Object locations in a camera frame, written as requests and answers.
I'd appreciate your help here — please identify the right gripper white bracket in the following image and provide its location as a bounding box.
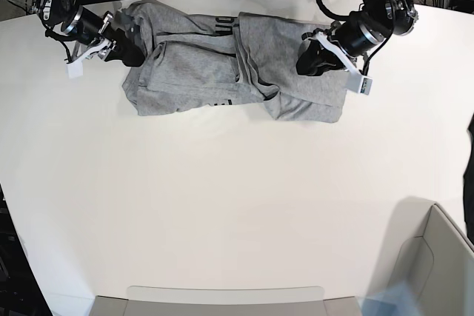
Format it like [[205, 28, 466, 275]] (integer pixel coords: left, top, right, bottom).
[[62, 10, 145, 67]]

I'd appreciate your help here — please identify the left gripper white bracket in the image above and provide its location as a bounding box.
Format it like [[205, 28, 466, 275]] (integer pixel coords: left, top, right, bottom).
[[296, 21, 367, 76]]

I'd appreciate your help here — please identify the grey T-shirt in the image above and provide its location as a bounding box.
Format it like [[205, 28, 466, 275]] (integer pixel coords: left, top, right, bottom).
[[118, 0, 347, 123]]

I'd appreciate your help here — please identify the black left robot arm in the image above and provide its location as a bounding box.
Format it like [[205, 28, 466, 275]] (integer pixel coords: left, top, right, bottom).
[[296, 0, 418, 76]]

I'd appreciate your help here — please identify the dark object right edge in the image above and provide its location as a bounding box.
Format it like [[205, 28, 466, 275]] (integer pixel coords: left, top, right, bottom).
[[463, 118, 474, 243]]

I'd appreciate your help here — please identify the grey bin right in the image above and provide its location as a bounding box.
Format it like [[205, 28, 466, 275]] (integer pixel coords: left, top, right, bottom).
[[397, 204, 473, 315]]

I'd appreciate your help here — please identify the grey bin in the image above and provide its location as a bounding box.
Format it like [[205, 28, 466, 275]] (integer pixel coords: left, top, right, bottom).
[[397, 204, 473, 315], [90, 286, 362, 315]]

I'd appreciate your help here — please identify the grey bin front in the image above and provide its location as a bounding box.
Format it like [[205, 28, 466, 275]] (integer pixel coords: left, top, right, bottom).
[[90, 286, 362, 315]]

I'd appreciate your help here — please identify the blue cloth corner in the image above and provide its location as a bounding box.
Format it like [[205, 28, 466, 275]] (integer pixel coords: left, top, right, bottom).
[[358, 282, 421, 316]]

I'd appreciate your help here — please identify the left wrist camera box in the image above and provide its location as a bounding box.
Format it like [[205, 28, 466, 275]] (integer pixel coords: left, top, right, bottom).
[[346, 74, 373, 95]]

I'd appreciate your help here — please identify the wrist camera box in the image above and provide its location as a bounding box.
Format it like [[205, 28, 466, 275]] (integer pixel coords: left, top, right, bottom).
[[67, 61, 83, 79], [346, 74, 373, 95]]

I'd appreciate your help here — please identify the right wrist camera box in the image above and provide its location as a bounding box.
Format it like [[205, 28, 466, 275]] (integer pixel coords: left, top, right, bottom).
[[67, 61, 83, 79]]

